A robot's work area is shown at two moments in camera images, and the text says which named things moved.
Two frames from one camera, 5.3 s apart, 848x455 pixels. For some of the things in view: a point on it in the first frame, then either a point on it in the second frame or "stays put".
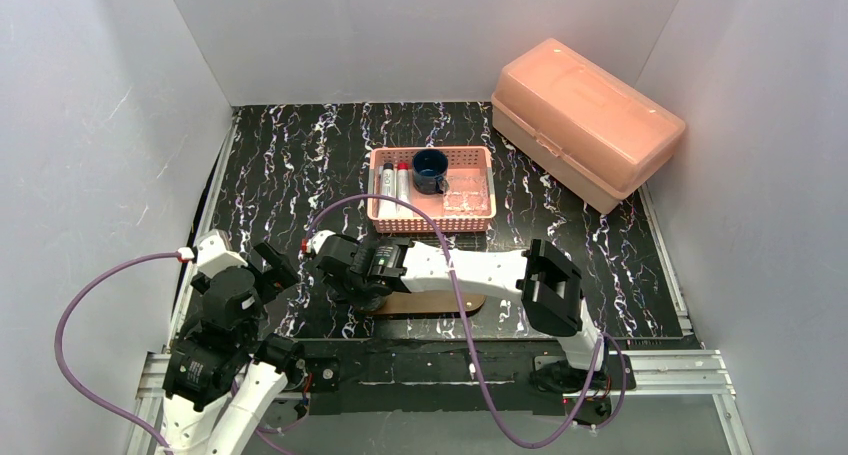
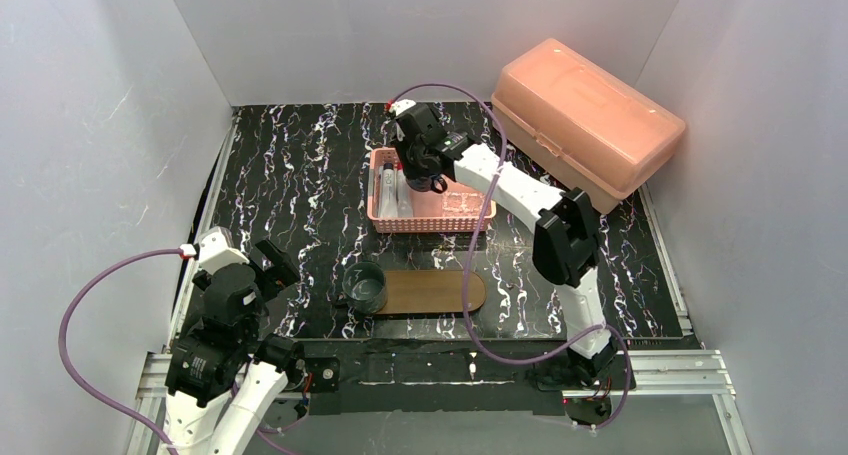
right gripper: [337, 266] to [419, 170]
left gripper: [266, 266] stays put
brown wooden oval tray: [427, 303] stays put
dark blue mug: [429, 168] stays put
